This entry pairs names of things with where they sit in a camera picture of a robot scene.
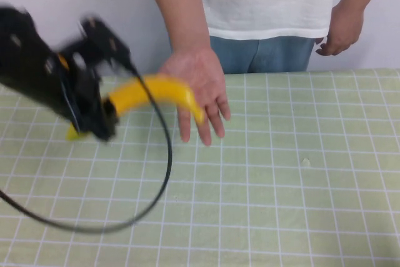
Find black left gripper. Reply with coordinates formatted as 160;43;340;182
59;40;121;143

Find yellow plastic banana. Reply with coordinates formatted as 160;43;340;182
65;73;206;141

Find person's right forearm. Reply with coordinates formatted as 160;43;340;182
139;0;214;54

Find person's right hand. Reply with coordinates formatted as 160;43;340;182
157;46;232;147

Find person's left hand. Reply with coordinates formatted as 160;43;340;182
315;4;365;57

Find green checked tablecloth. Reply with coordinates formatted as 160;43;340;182
0;68;400;267

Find blue trousers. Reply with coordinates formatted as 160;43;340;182
169;34;316;75

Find black camera cable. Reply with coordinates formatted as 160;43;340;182
0;60;174;234

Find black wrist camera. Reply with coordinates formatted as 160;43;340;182
76;15;132;73

